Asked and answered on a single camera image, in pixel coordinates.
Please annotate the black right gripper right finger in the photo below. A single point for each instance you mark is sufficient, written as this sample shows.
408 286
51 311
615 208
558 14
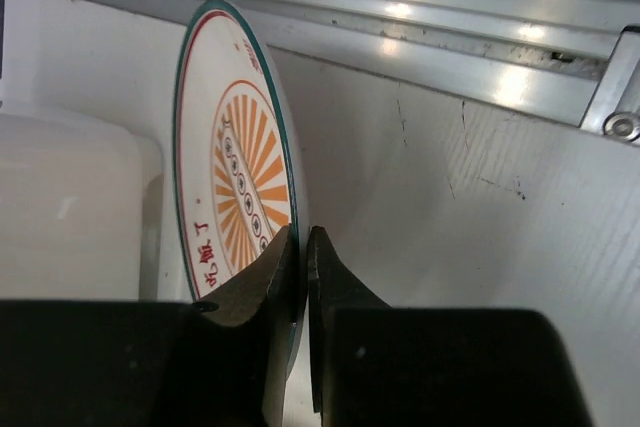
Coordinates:
372 364

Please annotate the white plate orange sun pattern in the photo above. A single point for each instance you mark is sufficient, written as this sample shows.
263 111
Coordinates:
236 161

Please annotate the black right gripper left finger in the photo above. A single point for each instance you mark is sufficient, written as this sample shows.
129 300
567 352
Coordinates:
220 361

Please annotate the white plastic bin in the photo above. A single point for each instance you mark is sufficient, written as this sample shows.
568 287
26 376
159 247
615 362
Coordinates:
81 189

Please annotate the aluminium table edge rail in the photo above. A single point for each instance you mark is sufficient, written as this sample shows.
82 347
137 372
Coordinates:
574 62

